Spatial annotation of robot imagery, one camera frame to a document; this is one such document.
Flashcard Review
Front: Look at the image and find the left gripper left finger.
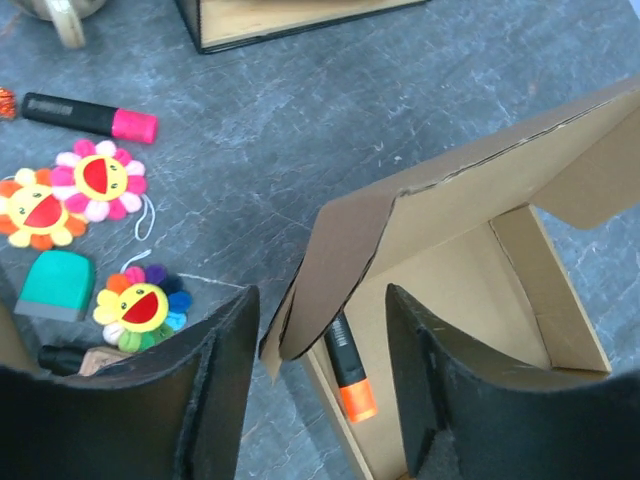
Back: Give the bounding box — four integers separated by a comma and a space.
1, 286, 260, 479

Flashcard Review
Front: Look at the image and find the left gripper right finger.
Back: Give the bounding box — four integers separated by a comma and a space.
385, 284, 639, 479

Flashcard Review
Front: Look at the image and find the orange highlighter marker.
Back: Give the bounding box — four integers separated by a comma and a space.
324, 312, 378, 423

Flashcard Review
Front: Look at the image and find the brown cardboard box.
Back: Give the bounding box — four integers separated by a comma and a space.
260, 77, 639, 479

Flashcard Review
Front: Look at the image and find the folded flat cardboard box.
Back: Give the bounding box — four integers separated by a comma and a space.
0, 304, 38, 373

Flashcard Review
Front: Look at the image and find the rainbow petal smiley toy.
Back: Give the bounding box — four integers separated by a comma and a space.
92, 264, 193, 354

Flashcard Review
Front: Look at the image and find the teal block toy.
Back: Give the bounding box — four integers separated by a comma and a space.
14, 250, 95, 322

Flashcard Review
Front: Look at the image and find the pink petal smiley toy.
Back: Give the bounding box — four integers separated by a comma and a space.
51, 139, 147, 223

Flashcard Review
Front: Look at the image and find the sunflower toy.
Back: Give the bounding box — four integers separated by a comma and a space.
1, 168, 88, 251

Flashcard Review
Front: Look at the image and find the pink highlighter marker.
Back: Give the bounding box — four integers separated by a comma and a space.
21, 92, 159, 144

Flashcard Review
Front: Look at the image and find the small orange flower toy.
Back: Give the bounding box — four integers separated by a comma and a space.
0, 87, 17, 120

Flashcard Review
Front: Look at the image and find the beige ceramic mug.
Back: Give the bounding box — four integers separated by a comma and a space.
13, 0, 107, 49

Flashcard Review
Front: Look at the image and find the black wire shelf rack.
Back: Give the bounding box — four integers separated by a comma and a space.
176, 0, 420, 54

